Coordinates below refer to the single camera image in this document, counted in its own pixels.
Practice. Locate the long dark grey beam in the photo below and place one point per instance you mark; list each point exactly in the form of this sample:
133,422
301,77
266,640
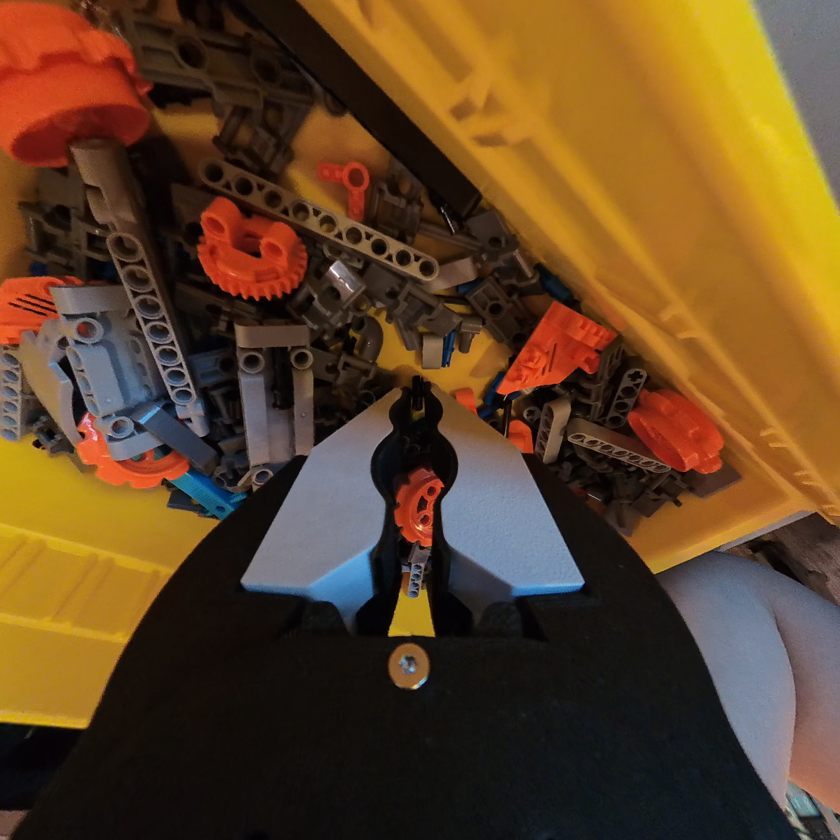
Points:
315,216

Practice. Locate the teal building piece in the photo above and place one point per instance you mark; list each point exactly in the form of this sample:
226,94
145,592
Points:
203,492

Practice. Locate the short grey beam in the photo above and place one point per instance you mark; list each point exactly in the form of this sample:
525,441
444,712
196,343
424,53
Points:
12,394

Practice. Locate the grey desk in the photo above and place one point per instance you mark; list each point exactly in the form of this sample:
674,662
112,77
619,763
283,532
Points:
814,59

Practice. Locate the long light grey beam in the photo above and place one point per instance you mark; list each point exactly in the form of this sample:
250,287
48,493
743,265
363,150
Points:
134,289

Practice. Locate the orange slotted panel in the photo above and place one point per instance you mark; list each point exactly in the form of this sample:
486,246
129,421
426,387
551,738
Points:
26,308

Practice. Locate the small orange lever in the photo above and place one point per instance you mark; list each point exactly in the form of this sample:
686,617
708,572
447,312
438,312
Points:
328,172

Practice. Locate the orange wheel hub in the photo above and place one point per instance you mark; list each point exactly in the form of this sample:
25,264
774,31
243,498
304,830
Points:
676,433
72,111

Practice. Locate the orange wedge panel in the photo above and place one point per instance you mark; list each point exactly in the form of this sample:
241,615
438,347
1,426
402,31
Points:
551,354

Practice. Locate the light grey frame assembly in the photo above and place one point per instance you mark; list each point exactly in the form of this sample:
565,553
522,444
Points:
111,367

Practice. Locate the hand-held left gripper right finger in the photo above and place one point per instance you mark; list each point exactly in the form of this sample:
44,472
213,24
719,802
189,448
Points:
505,518

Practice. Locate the black long bar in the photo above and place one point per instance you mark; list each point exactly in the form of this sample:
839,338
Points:
367,92

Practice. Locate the orange bevel gear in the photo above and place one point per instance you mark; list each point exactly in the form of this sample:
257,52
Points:
223,262

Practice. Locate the pile of grey building pieces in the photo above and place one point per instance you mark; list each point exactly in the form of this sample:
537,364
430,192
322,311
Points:
407,298

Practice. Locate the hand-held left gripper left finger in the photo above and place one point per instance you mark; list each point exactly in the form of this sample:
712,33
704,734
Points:
321,518

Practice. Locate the orange spoked sprocket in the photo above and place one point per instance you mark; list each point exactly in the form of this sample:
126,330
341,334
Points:
413,512
124,472

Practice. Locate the medium grey beam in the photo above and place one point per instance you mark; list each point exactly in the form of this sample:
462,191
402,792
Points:
617,446

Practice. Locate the yellow plastic bin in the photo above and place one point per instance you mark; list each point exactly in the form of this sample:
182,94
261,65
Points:
623,164

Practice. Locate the light grey axle connector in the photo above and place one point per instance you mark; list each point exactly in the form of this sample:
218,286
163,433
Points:
105,177

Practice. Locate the small orange piece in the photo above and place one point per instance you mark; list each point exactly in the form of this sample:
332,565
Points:
522,438

